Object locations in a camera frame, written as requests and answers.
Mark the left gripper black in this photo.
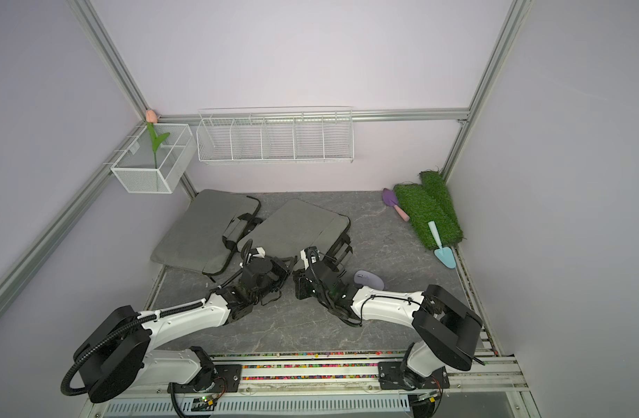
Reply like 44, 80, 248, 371
252, 257, 295, 305

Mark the white computer mouse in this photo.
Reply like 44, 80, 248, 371
353, 270, 385, 291

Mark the grey laptop bag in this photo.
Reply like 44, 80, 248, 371
150, 189, 261, 275
237, 200, 352, 263

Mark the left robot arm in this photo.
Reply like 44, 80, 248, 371
60, 256, 298, 403

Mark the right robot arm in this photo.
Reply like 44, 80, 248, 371
296, 248, 483, 378

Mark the front artificial grass roll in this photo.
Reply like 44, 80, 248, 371
393, 184, 465, 250

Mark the artificial grass roll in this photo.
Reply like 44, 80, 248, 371
420, 171, 459, 224
393, 184, 465, 250

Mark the rear artificial grass roll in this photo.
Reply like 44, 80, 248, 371
420, 171, 459, 224

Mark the artificial pink tulip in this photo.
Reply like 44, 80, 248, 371
145, 110, 170, 168

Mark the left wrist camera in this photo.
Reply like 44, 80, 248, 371
248, 247, 266, 259

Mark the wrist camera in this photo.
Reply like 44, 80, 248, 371
300, 247, 320, 269
248, 247, 266, 259

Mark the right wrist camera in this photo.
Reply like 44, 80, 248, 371
300, 247, 320, 269

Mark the purple trowel pink handle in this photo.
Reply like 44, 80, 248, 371
381, 188, 410, 222

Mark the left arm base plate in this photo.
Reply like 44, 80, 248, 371
174, 364, 243, 395

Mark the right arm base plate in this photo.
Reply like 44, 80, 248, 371
377, 362, 450, 391

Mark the teal trowel white handle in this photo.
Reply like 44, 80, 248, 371
428, 221, 457, 269

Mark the white wire wall rack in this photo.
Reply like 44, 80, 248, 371
197, 117, 355, 164

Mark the white mesh wall basket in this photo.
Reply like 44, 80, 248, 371
110, 124, 197, 194

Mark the aluminium frame rail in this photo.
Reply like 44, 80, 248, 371
159, 106, 471, 125

